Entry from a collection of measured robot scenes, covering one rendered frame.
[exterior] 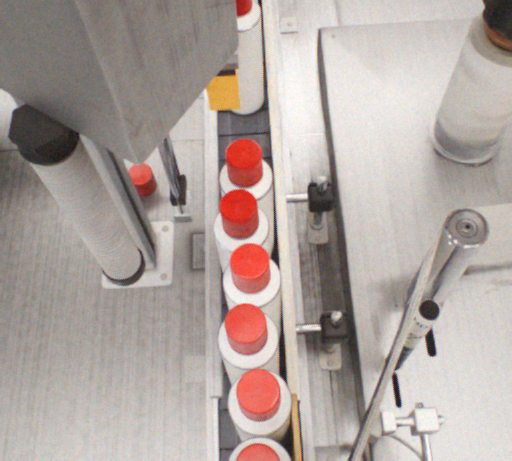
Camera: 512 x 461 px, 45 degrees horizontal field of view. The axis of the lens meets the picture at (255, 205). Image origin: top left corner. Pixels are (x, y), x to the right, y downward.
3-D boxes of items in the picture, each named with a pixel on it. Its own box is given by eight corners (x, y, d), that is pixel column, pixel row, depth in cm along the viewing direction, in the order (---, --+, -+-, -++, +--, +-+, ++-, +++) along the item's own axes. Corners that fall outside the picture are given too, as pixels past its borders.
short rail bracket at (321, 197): (329, 234, 79) (337, 188, 68) (306, 235, 79) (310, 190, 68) (327, 211, 80) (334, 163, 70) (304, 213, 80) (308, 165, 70)
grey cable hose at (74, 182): (146, 287, 50) (68, 147, 32) (103, 290, 50) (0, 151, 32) (148, 248, 52) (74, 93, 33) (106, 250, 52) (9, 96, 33)
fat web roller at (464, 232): (446, 317, 68) (500, 249, 51) (405, 319, 68) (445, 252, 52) (439, 278, 70) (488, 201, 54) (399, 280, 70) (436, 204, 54)
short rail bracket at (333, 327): (343, 357, 71) (354, 328, 61) (289, 360, 71) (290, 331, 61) (340, 330, 73) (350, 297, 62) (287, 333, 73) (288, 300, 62)
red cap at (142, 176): (161, 180, 83) (157, 167, 80) (148, 200, 82) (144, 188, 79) (140, 171, 84) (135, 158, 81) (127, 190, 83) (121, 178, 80)
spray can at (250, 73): (265, 115, 82) (261, -3, 63) (226, 117, 82) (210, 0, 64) (263, 84, 84) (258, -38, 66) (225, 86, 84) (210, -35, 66)
